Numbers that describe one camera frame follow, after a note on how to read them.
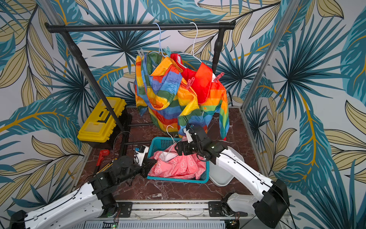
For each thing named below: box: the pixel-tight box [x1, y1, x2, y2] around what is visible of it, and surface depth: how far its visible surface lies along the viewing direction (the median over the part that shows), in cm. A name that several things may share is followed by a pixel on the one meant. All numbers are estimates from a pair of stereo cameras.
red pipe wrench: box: [96, 149, 111, 167], surface depth 93 cm
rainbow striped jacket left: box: [134, 52, 208, 137], surface depth 66 cm
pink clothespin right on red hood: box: [213, 72, 225, 83], surface depth 58 cm
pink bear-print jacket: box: [147, 143, 207, 180], surface depth 78 cm
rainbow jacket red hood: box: [170, 53, 230, 141], surface depth 65 cm
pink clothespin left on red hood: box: [185, 76, 195, 90], surface depth 56 cm
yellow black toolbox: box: [77, 96, 133, 149], surface depth 89 cm
